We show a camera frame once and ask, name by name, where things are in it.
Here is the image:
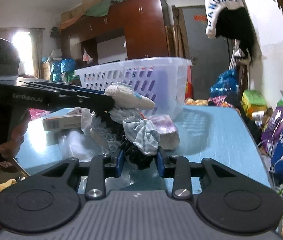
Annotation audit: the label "purple white pack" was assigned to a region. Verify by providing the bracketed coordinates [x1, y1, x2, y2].
[148, 115, 180, 151]

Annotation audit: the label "white hooded jacket with letters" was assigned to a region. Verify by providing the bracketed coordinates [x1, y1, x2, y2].
[204, 0, 244, 38]

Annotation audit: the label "grey blue cloth bundle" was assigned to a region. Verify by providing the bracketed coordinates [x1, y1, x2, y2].
[90, 106, 160, 156]

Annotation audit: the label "clear plastic bag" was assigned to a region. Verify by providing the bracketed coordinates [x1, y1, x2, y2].
[57, 107, 110, 162]

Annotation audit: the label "small cardboard box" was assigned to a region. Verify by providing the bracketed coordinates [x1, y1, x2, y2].
[42, 114, 81, 131]

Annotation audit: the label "purple plastic bag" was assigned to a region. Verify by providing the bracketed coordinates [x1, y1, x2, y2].
[261, 106, 283, 155]

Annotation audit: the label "green cloth on wardrobe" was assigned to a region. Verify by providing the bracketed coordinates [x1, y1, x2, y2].
[82, 0, 127, 17]

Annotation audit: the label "green yellow box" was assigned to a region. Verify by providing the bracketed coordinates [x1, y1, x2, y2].
[241, 90, 267, 119]

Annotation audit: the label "black hanging garment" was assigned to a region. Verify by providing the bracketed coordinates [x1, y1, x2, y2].
[215, 7, 255, 57]

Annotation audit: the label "white stuffed sock bundle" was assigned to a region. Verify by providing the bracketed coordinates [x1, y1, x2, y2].
[105, 82, 155, 110]

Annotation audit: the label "grey metal door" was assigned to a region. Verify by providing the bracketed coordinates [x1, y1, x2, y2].
[182, 5, 231, 100]

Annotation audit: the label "blue bags near window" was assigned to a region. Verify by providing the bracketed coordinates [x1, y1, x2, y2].
[50, 59, 77, 83]

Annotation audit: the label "red brown wooden wardrobe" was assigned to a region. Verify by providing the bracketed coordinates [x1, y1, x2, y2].
[61, 0, 173, 67]

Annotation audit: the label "blue plastic bag by door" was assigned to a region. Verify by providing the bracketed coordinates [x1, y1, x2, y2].
[210, 69, 240, 98]

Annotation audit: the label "window curtain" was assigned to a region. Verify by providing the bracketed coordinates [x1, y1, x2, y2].
[30, 29, 43, 79]

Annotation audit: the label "white plastic perforated basket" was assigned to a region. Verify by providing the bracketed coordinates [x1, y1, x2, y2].
[74, 57, 191, 120]

